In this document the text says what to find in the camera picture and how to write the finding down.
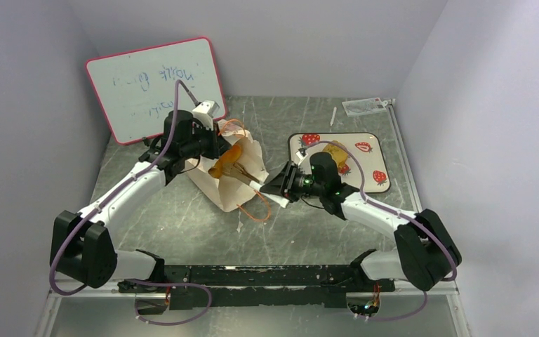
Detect purple cable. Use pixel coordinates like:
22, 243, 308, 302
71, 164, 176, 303
299, 140, 458, 323
48, 79, 213, 326

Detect paper bag with orange handles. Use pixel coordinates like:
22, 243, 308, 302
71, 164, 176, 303
185, 119, 271, 221

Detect white card on table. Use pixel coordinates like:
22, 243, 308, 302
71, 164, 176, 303
342, 98, 389, 117

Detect small white stick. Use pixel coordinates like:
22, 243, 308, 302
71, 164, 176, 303
329, 107, 338, 127

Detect orange fake bread piece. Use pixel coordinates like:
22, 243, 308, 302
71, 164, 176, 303
208, 144, 242, 179

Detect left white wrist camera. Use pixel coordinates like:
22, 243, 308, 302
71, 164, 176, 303
192, 100, 219, 130

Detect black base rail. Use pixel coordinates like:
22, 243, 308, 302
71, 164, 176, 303
117, 265, 395, 310

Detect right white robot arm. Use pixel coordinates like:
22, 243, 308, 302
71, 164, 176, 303
258, 152, 462, 291

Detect strawberry print tray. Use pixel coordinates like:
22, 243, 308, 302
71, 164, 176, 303
288, 133, 390, 193

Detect metal serving tongs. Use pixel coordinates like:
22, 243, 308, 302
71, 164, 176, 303
222, 162, 291, 209

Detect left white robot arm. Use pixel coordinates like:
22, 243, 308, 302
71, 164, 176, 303
49, 101, 230, 296

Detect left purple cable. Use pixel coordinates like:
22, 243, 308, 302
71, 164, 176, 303
48, 79, 213, 326

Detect red framed whiteboard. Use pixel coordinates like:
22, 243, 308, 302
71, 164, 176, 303
85, 37, 227, 145

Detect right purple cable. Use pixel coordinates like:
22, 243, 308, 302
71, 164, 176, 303
299, 140, 458, 323

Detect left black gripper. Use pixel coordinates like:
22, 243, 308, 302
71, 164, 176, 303
181, 120, 232, 160

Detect yellow fake bread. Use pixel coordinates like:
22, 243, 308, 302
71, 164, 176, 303
322, 140, 350, 175

